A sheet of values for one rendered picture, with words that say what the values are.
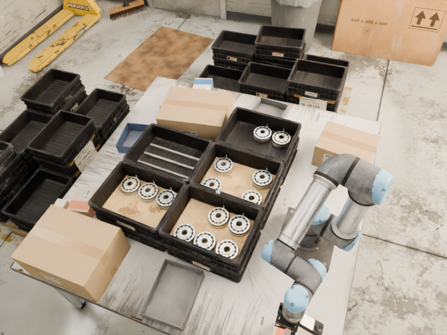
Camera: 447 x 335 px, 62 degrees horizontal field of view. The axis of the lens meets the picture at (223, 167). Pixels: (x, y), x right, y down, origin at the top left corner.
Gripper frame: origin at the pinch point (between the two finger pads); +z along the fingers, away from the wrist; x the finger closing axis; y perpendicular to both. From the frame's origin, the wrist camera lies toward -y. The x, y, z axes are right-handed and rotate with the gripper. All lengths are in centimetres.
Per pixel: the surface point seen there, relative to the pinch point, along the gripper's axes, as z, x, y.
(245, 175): 4, -68, 44
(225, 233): 4, -32, 41
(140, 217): 4, -27, 84
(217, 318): 17.1, 1.6, 32.6
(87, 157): 48, -79, 171
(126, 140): 16, -79, 128
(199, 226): 4, -32, 54
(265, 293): 17.2, -16.0, 16.4
